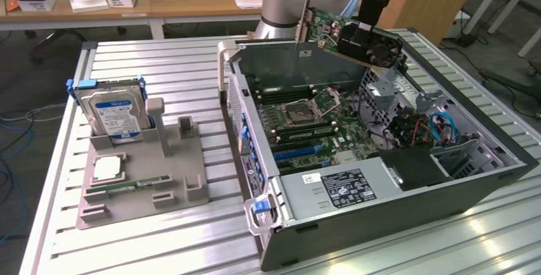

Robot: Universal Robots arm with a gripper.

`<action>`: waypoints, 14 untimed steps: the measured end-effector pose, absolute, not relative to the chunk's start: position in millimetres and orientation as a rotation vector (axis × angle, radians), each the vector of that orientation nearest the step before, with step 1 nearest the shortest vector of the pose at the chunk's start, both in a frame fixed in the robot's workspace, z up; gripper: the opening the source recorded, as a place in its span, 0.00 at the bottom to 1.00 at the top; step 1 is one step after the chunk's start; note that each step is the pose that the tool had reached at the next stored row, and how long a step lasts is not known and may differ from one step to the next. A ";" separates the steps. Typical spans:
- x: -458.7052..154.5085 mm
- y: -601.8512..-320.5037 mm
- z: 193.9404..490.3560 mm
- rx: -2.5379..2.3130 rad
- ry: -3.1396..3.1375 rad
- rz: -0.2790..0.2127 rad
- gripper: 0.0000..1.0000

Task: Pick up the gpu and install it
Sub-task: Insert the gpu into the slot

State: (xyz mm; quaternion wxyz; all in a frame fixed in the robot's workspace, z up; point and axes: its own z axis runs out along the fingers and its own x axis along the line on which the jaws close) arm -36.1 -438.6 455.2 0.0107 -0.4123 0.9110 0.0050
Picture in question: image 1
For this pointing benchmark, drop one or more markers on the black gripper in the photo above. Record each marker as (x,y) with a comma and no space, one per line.
(376,2)

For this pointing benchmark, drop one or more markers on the black and green graphics card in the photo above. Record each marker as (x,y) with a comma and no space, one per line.
(368,43)

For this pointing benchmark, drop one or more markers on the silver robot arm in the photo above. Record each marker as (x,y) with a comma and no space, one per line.
(282,2)

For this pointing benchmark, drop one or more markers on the wooden cabinet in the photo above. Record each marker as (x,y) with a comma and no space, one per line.
(430,2)

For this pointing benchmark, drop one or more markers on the black floor box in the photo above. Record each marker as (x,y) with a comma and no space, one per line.
(465,40)

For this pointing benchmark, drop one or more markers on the perforated metal disk bay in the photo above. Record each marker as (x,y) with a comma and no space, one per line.
(380,97)

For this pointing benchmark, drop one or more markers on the metal socket cover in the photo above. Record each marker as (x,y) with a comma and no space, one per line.
(326,100)

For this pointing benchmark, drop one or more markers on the CPU socket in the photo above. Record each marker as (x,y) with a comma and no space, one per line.
(300,113)

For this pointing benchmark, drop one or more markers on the black RAM stick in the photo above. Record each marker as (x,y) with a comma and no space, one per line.
(304,134)

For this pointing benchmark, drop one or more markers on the grey plastic disk bay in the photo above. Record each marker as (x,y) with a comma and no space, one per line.
(465,154)

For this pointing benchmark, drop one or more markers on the grey power supply unit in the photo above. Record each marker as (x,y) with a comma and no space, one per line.
(350,186)

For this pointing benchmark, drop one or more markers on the white square holder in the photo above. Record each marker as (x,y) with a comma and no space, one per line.
(88,1)

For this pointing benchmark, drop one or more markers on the wooden desk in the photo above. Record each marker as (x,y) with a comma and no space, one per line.
(84,16)

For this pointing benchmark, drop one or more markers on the black open PC case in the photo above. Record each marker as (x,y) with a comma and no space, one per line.
(380,224)

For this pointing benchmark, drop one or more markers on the hard disk with blue carrier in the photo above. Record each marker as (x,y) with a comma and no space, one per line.
(113,113)

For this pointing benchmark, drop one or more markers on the grey parts rack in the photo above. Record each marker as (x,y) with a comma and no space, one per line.
(169,167)

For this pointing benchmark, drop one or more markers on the white box with black lid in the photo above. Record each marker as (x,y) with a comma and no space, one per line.
(36,5)

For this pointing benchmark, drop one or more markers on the silver CPU chip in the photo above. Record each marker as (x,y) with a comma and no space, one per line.
(108,168)

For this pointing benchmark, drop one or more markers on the green RAM stick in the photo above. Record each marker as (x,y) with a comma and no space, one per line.
(126,186)

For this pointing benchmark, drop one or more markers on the white table frame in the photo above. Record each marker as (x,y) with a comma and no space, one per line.
(502,2)

